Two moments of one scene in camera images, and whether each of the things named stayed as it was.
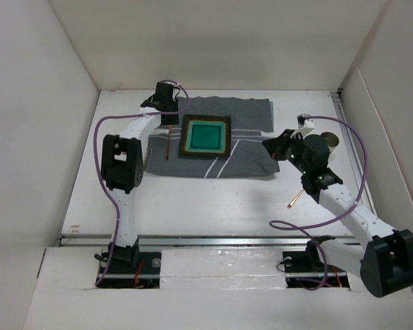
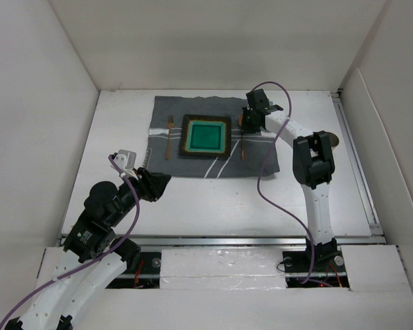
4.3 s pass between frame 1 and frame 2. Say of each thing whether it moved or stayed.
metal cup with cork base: moved
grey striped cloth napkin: stayed
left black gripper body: moved
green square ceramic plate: stayed
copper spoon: moved
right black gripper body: moved
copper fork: stayed
